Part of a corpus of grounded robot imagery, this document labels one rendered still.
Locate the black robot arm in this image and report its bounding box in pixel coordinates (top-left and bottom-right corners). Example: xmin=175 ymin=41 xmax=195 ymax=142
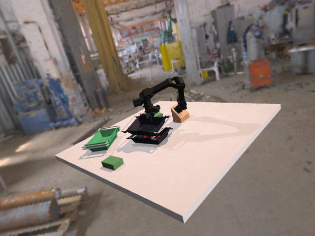
xmin=133 ymin=77 xmax=187 ymax=114

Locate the green rectangular block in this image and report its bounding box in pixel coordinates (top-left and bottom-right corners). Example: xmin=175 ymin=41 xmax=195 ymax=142
xmin=102 ymin=155 xmax=124 ymax=170
xmin=154 ymin=112 xmax=163 ymax=117

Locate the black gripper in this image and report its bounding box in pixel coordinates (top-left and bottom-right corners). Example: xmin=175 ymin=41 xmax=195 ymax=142
xmin=140 ymin=103 xmax=156 ymax=124

